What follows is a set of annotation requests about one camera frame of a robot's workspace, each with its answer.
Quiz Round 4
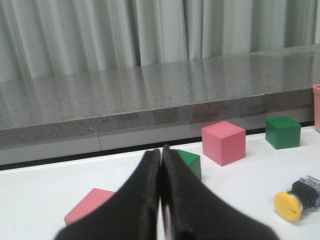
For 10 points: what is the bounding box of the pink flat wooden block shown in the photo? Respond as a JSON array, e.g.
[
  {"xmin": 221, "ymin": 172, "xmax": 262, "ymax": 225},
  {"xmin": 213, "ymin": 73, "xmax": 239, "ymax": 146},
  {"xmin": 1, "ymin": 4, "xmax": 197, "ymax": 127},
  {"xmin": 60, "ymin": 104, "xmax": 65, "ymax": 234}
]
[{"xmin": 64, "ymin": 188, "xmax": 115, "ymax": 226}]

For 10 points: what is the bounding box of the green wooden cube near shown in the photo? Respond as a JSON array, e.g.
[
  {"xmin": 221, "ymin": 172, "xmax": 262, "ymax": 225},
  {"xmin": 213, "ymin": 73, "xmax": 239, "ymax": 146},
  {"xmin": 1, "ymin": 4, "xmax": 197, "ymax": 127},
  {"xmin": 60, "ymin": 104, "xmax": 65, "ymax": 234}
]
[{"xmin": 177, "ymin": 149, "xmax": 202, "ymax": 180}]

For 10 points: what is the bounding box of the grey-green curtain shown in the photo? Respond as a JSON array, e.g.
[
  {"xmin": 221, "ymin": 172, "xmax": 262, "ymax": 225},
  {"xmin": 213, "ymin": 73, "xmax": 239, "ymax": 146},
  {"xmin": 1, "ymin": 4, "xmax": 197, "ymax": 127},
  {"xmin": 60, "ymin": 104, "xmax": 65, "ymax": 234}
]
[{"xmin": 0, "ymin": 0, "xmax": 320, "ymax": 83}]

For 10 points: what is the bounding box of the pink plastic bin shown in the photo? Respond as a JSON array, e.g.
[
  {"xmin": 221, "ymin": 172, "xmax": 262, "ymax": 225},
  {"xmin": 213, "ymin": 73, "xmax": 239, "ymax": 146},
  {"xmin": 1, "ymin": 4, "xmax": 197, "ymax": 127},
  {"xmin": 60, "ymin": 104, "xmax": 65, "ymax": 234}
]
[{"xmin": 312, "ymin": 84, "xmax": 320, "ymax": 132}]

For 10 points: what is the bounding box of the yellow push button switch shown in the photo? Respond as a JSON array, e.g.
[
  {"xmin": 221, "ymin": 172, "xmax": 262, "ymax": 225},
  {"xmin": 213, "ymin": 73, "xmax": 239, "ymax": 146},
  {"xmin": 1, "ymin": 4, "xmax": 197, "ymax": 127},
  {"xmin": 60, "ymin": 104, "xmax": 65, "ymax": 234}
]
[{"xmin": 273, "ymin": 175, "xmax": 320, "ymax": 222}]

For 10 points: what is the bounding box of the grey stone counter ledge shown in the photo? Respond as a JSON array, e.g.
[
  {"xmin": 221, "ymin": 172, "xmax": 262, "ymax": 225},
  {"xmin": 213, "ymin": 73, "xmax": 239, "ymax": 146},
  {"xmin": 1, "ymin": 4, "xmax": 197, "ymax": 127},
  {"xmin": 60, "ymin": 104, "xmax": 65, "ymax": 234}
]
[{"xmin": 0, "ymin": 44, "xmax": 320, "ymax": 165}]

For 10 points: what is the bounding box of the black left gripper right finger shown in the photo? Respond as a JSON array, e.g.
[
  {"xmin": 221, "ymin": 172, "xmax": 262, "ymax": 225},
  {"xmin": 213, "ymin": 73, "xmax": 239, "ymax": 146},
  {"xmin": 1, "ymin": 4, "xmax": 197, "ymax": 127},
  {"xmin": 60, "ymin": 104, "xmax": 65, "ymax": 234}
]
[{"xmin": 160, "ymin": 145, "xmax": 278, "ymax": 240}]

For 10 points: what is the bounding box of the green wooden cube far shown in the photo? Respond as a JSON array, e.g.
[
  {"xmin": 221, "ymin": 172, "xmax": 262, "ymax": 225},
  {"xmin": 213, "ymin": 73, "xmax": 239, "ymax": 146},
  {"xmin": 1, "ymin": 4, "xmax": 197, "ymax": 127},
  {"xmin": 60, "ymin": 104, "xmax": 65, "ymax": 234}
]
[{"xmin": 265, "ymin": 116, "xmax": 302, "ymax": 150}]

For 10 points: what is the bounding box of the pink wooden cube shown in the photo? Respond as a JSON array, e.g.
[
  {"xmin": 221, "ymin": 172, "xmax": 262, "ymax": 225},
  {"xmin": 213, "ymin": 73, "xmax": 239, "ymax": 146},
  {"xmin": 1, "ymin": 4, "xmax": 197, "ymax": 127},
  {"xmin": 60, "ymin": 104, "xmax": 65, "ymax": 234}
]
[{"xmin": 201, "ymin": 121, "xmax": 246, "ymax": 167}]

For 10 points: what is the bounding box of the green wooden cube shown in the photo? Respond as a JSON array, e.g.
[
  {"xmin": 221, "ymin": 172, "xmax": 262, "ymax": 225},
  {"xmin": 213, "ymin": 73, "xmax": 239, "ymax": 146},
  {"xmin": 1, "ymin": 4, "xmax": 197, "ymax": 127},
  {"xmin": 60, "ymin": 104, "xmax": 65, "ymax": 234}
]
[
  {"xmin": 177, "ymin": 149, "xmax": 202, "ymax": 180},
  {"xmin": 265, "ymin": 116, "xmax": 302, "ymax": 150}
]

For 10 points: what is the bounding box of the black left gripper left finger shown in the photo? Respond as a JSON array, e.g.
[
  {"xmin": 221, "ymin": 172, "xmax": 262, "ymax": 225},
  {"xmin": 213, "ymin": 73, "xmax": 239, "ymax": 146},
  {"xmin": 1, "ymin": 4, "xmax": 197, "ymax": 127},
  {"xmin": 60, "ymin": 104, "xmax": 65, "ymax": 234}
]
[{"xmin": 56, "ymin": 149, "xmax": 160, "ymax": 240}]

